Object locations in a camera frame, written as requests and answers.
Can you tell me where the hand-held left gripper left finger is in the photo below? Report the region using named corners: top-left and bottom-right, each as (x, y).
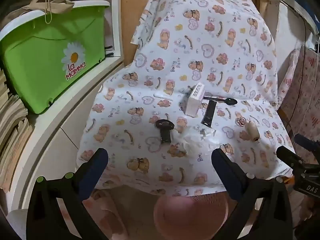
top-left (26, 148), bottom-right (109, 240)

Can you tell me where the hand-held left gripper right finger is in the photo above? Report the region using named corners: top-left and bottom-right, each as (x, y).
top-left (211, 148), bottom-right (297, 240)

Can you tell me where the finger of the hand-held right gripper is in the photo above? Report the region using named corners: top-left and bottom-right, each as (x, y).
top-left (276, 145), bottom-right (305, 172)
top-left (294, 134), bottom-right (320, 155)

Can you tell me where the beige thread spool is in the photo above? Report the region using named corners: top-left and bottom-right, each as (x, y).
top-left (244, 121), bottom-right (260, 142)

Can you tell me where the clear plastic wrapper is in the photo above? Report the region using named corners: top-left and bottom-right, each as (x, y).
top-left (175, 126), bottom-right (218, 155)

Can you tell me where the black bar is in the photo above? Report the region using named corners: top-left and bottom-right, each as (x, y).
top-left (201, 101), bottom-right (217, 127)

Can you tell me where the dark brown key-shaped tool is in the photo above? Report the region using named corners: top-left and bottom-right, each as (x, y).
top-left (155, 119), bottom-right (175, 144)

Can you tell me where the black plastic spoon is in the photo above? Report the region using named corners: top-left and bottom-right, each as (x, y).
top-left (202, 97), bottom-right (238, 107)

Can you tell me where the white cardboard box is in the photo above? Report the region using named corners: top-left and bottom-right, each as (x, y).
top-left (185, 82), bottom-right (206, 117)

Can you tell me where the white shelf unit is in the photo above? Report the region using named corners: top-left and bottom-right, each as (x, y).
top-left (7, 0), bottom-right (125, 213)

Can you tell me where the red print cloth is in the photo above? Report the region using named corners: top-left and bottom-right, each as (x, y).
top-left (276, 45), bottom-right (320, 140)

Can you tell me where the stack of papers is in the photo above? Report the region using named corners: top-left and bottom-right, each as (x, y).
top-left (0, 67), bottom-right (34, 193)

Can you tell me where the white covered furniture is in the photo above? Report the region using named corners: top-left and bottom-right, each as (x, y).
top-left (265, 0), bottom-right (315, 110)

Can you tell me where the green plastic tub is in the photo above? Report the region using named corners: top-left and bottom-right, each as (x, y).
top-left (0, 0), bottom-right (112, 115)

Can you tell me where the bear print cloth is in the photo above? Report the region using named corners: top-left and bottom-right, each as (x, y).
top-left (76, 0), bottom-right (297, 198)

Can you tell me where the striped cloth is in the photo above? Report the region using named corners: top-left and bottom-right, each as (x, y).
top-left (270, 0), bottom-right (320, 34)

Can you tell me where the beige cloth bag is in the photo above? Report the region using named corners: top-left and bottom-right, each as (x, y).
top-left (21, 0), bottom-right (75, 14)

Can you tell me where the black cable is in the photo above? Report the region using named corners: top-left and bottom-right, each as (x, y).
top-left (287, 15), bottom-right (308, 128)

